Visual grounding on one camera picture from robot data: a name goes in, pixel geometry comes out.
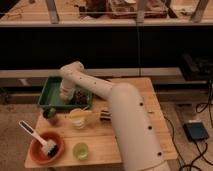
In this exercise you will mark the grey blue towel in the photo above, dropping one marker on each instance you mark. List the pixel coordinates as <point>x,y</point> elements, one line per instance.
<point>66,97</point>

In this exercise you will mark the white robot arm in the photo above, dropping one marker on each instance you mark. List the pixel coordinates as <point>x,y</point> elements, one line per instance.
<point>137,140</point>

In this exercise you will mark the green plastic tray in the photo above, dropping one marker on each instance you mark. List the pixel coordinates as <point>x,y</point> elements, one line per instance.
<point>50,96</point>

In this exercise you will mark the brown pinecone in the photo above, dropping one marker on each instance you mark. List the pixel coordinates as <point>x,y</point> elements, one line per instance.
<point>80,97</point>

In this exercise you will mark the black striped block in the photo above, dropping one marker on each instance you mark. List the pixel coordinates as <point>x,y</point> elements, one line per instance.
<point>105,115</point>

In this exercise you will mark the yellow measuring cup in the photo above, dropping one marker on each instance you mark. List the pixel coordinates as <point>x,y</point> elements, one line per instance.
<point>78,117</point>

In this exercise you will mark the wooden table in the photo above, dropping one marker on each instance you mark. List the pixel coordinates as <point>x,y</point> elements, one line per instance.
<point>99,135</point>

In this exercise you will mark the dark green small cup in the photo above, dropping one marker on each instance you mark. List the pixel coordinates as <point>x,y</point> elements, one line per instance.
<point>50,115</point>

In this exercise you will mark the green plastic cup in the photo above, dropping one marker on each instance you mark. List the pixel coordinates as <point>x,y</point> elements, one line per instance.
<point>80,151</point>

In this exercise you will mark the white dish brush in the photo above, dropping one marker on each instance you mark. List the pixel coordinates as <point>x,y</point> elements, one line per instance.
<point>49,147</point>

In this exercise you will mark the orange bowl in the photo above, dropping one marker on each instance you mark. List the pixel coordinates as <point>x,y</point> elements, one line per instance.
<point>38,156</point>

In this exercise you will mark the black foot pedal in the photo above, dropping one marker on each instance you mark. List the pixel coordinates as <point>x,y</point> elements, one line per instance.
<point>195,131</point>

